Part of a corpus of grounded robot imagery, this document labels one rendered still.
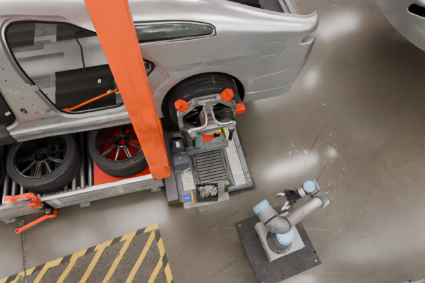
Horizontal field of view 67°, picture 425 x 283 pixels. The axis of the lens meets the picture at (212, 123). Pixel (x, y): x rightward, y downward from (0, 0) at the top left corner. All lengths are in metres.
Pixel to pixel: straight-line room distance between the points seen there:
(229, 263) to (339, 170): 1.61
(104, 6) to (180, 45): 1.06
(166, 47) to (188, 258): 2.05
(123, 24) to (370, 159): 3.31
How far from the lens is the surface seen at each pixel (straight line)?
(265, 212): 2.27
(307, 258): 3.24
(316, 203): 2.63
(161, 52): 2.45
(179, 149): 3.32
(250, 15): 2.53
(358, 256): 3.73
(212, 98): 2.77
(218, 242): 3.44
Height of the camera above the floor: 3.39
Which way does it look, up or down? 59 degrees down
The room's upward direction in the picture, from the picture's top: 2 degrees clockwise
